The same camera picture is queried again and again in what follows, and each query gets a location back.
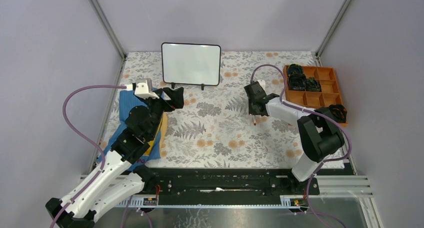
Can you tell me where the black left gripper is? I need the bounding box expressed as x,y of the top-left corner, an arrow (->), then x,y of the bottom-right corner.
141,87 -> 184,140

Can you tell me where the black framed whiteboard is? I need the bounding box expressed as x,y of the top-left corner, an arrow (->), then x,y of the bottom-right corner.
161,42 -> 222,86

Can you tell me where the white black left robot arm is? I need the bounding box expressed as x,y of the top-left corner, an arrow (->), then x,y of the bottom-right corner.
45,82 -> 185,228

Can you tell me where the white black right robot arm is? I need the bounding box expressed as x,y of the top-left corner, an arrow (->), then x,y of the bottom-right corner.
244,81 -> 345,194

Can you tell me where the floral patterned table mat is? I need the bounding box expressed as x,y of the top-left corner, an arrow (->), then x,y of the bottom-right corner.
97,51 -> 346,170

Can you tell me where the blue cartoon cloth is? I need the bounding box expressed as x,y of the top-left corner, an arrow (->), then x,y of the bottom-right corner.
104,90 -> 167,172

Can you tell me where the orange compartment tray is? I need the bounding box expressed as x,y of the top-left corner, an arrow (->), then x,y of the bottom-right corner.
283,64 -> 348,127

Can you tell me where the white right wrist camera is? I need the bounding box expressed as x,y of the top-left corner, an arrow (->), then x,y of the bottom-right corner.
257,79 -> 266,90

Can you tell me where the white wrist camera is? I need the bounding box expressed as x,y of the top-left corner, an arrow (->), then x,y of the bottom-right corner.
257,79 -> 266,90
133,78 -> 159,99

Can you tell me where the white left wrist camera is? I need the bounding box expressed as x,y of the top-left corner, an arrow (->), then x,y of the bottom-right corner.
133,78 -> 159,99

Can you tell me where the dark coiled cable middle left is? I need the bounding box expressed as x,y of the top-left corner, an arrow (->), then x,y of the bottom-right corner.
287,73 -> 308,91

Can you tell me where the dark coiled cable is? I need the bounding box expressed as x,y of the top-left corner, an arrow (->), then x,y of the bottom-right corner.
286,63 -> 305,77
287,73 -> 308,91
327,104 -> 348,123
305,77 -> 322,93

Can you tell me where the dark coiled cable top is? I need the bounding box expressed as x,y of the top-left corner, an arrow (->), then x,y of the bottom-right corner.
286,63 -> 305,77

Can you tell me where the dark coiled cable middle right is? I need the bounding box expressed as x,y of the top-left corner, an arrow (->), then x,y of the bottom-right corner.
305,77 -> 322,93

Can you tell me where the dark coiled cable lower right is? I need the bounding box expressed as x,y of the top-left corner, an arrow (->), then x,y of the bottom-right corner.
327,104 -> 348,123

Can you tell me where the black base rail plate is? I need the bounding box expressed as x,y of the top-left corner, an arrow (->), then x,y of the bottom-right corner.
136,168 -> 320,207

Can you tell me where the left aluminium frame post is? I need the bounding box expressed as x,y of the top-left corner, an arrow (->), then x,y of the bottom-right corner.
88,0 -> 126,60

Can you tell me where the aluminium frame post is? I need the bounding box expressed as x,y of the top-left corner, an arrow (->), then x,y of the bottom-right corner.
88,0 -> 126,60
315,0 -> 353,60

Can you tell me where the right aluminium frame post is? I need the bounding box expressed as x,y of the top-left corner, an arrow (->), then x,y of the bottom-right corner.
315,0 -> 353,60

